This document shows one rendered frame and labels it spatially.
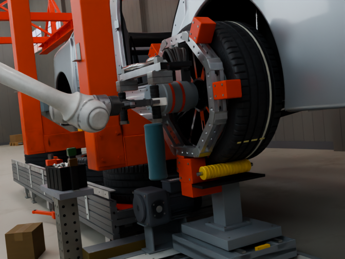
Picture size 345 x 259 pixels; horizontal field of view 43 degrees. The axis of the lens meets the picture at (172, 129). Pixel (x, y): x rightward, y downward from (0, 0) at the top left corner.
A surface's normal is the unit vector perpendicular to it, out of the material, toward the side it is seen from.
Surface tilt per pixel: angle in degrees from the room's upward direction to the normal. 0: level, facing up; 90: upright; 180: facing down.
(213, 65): 90
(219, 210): 90
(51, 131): 90
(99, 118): 105
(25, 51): 90
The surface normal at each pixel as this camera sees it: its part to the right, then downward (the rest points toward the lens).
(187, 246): -0.87, 0.11
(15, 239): 0.01, 0.04
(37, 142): 0.47, -0.01
